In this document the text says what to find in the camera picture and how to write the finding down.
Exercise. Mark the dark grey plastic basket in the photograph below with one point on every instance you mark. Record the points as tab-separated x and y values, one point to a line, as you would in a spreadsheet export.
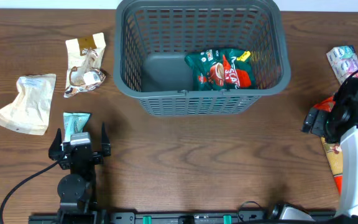
153	39

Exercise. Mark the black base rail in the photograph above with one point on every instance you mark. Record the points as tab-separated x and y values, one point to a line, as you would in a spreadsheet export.
151	218

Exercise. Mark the beige brown foil pouch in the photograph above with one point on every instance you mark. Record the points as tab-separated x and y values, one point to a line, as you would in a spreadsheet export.
85	56

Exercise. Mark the plain beige paper pouch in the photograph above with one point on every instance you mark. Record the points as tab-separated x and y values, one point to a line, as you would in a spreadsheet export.
29	113

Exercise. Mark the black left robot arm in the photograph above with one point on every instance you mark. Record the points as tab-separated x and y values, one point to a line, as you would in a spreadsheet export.
77	190

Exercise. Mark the orange spaghetti packet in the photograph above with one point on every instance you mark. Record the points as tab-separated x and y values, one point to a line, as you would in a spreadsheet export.
333	151

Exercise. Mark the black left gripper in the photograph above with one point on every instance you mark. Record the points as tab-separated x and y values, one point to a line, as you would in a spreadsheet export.
56	150

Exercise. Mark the small teal sachet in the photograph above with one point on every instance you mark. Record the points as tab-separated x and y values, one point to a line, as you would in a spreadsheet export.
74	123

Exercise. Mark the tissue pocket pack bundle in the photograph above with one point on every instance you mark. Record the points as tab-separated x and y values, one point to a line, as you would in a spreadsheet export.
343	61

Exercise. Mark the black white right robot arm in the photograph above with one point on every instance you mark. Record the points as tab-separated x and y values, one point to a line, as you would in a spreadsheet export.
340	126

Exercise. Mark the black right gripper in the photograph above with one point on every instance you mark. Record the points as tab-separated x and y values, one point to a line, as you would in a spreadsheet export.
314	123

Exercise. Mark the green instant coffee bag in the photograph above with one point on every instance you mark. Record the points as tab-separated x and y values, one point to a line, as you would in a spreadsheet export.
221	69

